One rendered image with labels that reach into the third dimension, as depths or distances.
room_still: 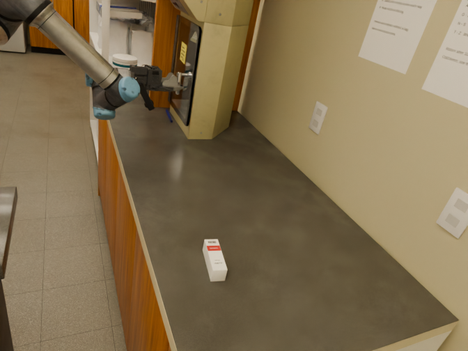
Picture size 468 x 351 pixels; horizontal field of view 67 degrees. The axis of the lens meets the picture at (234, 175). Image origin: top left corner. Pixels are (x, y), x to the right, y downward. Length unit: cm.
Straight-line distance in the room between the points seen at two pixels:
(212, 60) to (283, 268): 85
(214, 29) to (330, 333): 108
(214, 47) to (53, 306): 146
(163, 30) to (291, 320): 135
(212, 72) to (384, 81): 64
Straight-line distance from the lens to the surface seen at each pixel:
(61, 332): 196
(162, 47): 176
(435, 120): 110
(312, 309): 89
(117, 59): 206
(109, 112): 134
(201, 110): 149
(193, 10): 138
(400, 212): 118
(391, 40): 124
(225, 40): 144
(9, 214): 107
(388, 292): 105
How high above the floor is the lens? 156
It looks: 29 degrees down
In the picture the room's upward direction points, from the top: 13 degrees clockwise
